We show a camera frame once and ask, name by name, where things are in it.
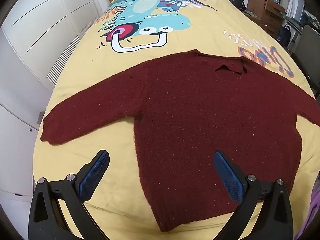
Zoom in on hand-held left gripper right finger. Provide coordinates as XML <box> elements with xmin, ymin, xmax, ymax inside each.
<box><xmin>213</xmin><ymin>150</ymin><xmax>293</xmax><ymax>240</ymax></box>

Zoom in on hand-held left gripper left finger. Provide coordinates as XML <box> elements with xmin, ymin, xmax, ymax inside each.
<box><xmin>28</xmin><ymin>149</ymin><xmax>110</xmax><ymax>240</ymax></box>

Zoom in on dark red knit sweater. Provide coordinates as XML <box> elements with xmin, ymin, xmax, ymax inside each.
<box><xmin>40</xmin><ymin>49</ymin><xmax>320</xmax><ymax>232</ymax></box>

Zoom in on purple cloth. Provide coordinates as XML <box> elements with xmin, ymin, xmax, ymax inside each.
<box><xmin>304</xmin><ymin>197</ymin><xmax>320</xmax><ymax>240</ymax></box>

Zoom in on yellow cartoon printed blanket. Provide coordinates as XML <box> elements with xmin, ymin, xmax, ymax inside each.
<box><xmin>32</xmin><ymin>0</ymin><xmax>317</xmax><ymax>240</ymax></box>

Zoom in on dark blue bag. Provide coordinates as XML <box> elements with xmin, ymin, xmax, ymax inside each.
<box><xmin>276</xmin><ymin>25</ymin><xmax>292</xmax><ymax>47</ymax></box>

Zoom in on grey chair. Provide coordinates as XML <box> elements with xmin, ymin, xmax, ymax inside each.
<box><xmin>292</xmin><ymin>24</ymin><xmax>320</xmax><ymax>93</ymax></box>

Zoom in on wooden drawer cabinet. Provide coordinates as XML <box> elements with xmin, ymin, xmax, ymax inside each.
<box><xmin>246</xmin><ymin>0</ymin><xmax>287</xmax><ymax>39</ymax></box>

